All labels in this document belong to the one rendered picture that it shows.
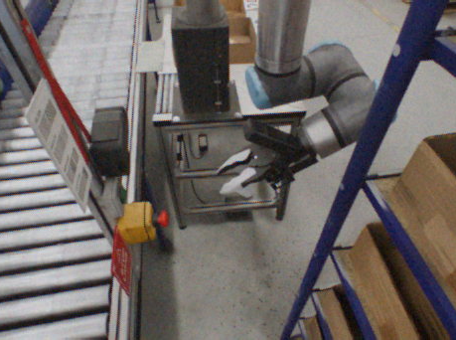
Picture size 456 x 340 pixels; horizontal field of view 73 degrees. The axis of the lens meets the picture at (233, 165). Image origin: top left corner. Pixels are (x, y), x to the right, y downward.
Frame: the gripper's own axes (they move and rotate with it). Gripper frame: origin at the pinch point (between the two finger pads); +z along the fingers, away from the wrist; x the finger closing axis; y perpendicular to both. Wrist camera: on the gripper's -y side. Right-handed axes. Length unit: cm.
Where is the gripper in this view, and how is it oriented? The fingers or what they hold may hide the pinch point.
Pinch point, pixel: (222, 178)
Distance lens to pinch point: 67.2
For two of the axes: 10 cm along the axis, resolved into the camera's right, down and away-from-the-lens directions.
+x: -1.4, -6.8, 7.2
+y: 5.0, 5.8, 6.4
